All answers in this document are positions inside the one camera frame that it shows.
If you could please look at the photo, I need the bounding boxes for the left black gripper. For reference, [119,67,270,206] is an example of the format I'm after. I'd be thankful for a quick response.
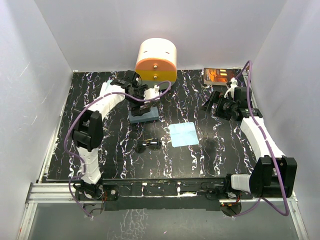
[127,86,151,116]

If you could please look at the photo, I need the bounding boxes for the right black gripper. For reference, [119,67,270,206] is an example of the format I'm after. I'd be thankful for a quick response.
[200,90,238,120]

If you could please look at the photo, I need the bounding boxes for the blue-grey glasses case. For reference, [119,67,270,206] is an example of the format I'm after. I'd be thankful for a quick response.
[128,107,159,124]

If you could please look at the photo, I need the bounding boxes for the light blue cleaning cloth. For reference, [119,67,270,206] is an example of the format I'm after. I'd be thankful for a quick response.
[168,122,199,148]

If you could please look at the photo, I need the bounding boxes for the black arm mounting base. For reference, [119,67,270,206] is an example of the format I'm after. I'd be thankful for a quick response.
[71,176,253,213]

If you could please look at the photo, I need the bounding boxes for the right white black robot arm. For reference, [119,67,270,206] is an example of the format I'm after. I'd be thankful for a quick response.
[201,86,298,199]

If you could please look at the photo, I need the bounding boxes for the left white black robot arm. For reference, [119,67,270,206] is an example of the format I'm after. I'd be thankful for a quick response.
[68,70,160,200]

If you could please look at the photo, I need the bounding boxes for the black sunglasses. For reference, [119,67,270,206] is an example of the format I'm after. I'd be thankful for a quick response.
[134,138,162,154]

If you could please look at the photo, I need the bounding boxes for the orange brown book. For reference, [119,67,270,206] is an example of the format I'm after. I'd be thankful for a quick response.
[203,68,236,86]

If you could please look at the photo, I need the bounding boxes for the white teal small case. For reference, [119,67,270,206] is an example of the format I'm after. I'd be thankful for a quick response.
[99,80,112,96]

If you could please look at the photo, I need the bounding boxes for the round three-drawer cabinet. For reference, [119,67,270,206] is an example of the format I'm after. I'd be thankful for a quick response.
[135,38,178,90]

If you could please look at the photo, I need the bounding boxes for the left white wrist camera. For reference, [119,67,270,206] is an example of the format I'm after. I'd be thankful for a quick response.
[144,85,160,102]

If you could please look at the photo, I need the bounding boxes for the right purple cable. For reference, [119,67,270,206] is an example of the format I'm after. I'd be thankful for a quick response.
[232,60,290,221]

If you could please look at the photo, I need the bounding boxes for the aluminium frame rail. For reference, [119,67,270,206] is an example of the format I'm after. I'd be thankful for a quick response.
[22,183,309,240]

